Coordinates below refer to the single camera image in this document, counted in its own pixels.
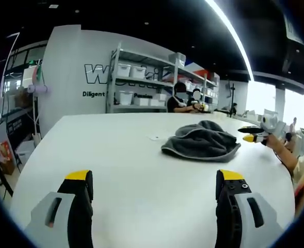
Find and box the cardboard box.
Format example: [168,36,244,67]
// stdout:
[0,141,16,176]

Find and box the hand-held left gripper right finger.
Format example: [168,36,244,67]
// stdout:
[215,169,286,248]

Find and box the black tripod stand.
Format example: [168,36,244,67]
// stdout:
[227,82,236,117]

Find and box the long ceiling light strip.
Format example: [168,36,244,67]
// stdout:
[205,0,254,81]

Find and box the dark grey towel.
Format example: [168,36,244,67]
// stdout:
[161,120,242,163]

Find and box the white floor stand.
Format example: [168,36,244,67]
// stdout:
[31,59,43,142]

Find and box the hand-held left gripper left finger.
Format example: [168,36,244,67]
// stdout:
[24,169,94,248]

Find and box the grey metal shelf rack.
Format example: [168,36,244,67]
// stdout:
[105,42,219,114]

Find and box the person's right hand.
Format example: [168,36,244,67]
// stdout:
[266,134,280,149]

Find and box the white table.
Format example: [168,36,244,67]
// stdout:
[9,112,297,248]

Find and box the purple roll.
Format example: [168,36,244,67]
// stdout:
[27,84,51,94]

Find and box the black side desk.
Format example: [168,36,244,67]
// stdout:
[0,107,34,197]

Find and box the group of white storage boxes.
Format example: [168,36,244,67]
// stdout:
[115,53,218,107]

